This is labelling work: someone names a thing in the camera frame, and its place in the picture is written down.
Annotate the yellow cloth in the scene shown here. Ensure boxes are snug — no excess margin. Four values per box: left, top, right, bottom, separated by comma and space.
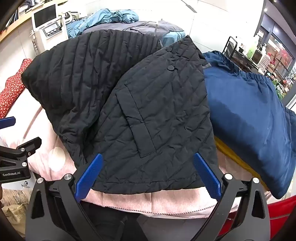
214, 137, 270, 190

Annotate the white machine with screen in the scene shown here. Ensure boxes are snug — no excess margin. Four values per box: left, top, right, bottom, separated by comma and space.
30, 3, 70, 56

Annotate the navy blue jacket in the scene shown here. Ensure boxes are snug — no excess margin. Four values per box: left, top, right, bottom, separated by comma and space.
202, 50, 296, 200

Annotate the pink blanket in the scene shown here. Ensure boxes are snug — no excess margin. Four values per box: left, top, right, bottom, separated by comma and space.
0, 91, 271, 219

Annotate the light blue jacket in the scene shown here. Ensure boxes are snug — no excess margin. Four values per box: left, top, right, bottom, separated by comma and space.
67, 9, 139, 39

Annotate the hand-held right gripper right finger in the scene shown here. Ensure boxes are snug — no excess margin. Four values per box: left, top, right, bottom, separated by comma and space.
193, 152, 271, 241

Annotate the black wire rack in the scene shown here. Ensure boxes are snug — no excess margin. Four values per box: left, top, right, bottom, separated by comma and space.
222, 36, 262, 72

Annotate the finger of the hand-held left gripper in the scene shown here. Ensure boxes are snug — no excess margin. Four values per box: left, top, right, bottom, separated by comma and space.
0, 117, 16, 131
0, 137, 42, 163

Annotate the black quilted jacket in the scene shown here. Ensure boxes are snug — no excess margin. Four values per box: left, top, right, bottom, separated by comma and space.
21, 30, 219, 194

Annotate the store shelf with goods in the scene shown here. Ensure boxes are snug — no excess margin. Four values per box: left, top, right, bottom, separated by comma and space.
261, 30, 296, 93

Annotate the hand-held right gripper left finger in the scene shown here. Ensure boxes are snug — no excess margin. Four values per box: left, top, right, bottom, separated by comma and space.
25, 153, 103, 241

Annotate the grey purple jacket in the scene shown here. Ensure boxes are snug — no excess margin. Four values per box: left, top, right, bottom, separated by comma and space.
82, 20, 185, 37

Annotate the red plastic bin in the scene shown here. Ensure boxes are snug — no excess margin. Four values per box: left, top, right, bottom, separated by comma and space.
217, 195, 294, 239

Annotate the beige patterned cloth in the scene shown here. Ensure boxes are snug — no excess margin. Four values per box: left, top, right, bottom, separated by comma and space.
0, 189, 30, 232

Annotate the red floral cloth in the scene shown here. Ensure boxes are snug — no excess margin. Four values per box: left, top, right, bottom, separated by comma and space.
0, 58, 33, 118

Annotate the wooden wall shelf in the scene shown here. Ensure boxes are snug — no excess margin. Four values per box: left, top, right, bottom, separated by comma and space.
0, 0, 58, 44

